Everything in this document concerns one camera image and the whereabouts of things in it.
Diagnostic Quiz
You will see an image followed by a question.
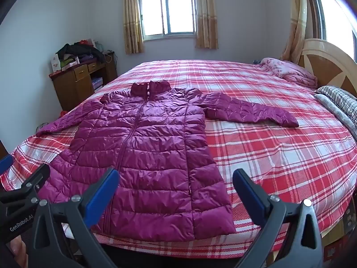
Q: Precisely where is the pink quilt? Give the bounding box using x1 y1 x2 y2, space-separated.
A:
259 57 318 88

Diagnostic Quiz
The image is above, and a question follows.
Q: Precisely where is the tied beige curtain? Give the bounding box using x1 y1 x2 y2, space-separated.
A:
280 0 307 62

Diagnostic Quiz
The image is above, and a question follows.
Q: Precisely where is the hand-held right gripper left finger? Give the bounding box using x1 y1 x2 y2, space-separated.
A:
28 168 120 268

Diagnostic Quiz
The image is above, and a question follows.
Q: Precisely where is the magenta puffer jacket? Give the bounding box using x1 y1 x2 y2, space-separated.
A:
36 80 299 243

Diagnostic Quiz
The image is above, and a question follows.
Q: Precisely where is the beige patterned curtain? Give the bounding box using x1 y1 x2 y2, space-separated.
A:
123 0 145 55
194 0 218 49

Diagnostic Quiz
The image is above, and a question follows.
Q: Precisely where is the wooden bed headboard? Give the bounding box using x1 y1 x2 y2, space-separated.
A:
297 38 357 98

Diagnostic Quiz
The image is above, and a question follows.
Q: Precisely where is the thin dark cable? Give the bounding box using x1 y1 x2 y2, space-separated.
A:
103 50 118 64

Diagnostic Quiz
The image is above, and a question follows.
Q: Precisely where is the white printed box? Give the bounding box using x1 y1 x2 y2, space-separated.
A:
50 54 61 72

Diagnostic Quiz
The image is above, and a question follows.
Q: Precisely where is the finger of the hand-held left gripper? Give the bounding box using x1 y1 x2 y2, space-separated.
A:
0 163 51 202
0 155 14 175

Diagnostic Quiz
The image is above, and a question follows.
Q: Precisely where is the brown wooden desk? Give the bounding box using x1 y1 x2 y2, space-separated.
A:
49 52 118 111

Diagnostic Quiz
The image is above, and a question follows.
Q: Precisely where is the sliding glass window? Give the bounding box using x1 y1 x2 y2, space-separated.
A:
137 0 197 41

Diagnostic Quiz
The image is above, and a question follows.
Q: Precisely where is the person's left hand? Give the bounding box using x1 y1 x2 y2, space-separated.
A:
13 234 29 266

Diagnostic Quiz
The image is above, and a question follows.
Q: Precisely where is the grey floral pillow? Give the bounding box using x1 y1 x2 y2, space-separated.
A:
314 93 357 140

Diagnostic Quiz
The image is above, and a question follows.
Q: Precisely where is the pile of dark clothes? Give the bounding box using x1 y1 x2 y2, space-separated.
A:
56 40 106 63

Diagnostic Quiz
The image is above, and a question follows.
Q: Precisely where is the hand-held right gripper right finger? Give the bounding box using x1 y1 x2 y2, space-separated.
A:
232 168 324 268

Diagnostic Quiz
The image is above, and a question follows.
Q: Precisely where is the bed with red plaid sheet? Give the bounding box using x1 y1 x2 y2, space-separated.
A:
0 59 357 260

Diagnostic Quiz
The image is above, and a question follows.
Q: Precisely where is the dark framed window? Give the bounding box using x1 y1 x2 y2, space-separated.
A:
305 0 357 62

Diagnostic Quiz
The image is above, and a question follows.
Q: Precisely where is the striped pillow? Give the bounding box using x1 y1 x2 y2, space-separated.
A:
315 85 357 123

